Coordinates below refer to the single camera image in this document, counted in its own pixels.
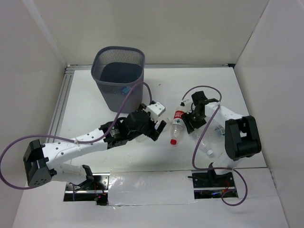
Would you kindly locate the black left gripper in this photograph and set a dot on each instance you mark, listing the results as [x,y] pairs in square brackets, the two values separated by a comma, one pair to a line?
[152,130]

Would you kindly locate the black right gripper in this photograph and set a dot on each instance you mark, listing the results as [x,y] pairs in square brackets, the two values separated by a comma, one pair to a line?
[186,118]

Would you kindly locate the clear unlabelled plastic bottle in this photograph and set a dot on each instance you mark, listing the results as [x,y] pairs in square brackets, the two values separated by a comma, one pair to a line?
[214,134]

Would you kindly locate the blue cap plastic bottle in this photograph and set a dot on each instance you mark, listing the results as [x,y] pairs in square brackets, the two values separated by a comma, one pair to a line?
[124,90]

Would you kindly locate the crushed blue label bottle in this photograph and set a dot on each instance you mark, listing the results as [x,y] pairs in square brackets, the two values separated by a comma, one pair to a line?
[141,138]

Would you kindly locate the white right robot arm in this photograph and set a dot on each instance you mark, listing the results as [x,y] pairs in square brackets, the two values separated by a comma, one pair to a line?
[241,139]

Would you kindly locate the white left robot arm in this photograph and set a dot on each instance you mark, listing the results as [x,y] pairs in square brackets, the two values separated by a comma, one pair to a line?
[48,162]

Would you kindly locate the grey mesh waste bin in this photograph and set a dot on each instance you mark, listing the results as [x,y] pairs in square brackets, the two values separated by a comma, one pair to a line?
[114,67]

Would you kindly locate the red label water bottle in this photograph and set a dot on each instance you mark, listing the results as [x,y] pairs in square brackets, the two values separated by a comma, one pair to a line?
[177,126]

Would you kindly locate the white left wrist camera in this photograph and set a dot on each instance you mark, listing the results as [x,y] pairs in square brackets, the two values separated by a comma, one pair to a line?
[155,110]

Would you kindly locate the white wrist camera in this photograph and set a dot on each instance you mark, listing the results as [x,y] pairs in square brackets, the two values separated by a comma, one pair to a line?
[186,106]
[155,110]

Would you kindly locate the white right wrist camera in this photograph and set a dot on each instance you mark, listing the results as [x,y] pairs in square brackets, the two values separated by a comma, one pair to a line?
[186,106]

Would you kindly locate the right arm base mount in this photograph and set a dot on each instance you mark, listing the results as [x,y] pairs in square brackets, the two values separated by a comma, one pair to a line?
[208,185]

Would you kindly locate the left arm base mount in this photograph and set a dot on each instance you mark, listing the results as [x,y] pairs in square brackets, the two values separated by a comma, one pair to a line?
[96,192]

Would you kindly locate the aluminium frame rail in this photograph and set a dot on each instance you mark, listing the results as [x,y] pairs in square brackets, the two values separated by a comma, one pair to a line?
[81,108]

